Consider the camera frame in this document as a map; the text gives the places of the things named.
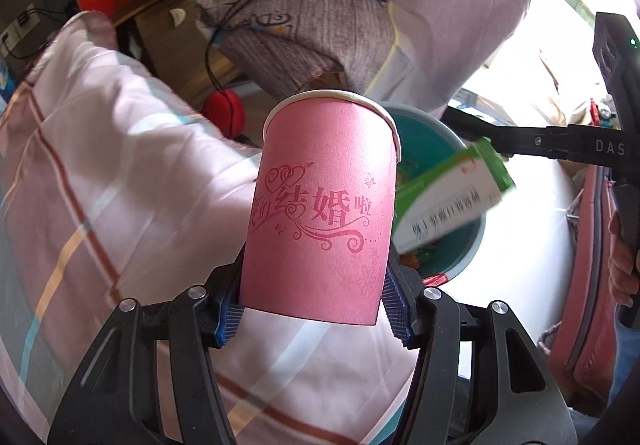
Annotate person's right hand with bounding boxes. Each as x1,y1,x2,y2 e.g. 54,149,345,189
607,212,640,308

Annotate wooden cabinet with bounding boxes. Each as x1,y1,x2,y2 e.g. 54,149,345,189
107,0,261,126

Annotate pink paper cup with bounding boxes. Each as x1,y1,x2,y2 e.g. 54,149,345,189
239,89,403,327

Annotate grey-brown knit shirt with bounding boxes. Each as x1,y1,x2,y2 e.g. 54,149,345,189
136,0,401,96

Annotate pink plaid tablecloth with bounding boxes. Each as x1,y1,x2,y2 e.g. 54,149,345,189
0,11,436,445

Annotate green and white medicine box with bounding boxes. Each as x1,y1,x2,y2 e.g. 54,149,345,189
391,138,516,253

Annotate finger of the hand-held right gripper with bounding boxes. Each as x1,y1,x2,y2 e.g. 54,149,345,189
442,105,551,162

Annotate teal plastic bin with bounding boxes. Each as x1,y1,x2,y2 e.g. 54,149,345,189
385,105,487,283

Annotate pink cloth with yellow stripe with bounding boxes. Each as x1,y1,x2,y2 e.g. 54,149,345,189
360,0,561,118

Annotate red round object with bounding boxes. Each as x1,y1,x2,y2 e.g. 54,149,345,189
202,88,247,138

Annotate pink zippered bag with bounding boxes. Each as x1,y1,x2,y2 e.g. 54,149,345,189
542,165,618,413

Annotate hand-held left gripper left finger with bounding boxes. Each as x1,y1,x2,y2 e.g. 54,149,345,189
47,262,246,445

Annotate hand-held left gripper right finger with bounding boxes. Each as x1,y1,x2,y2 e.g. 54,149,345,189
381,257,578,445

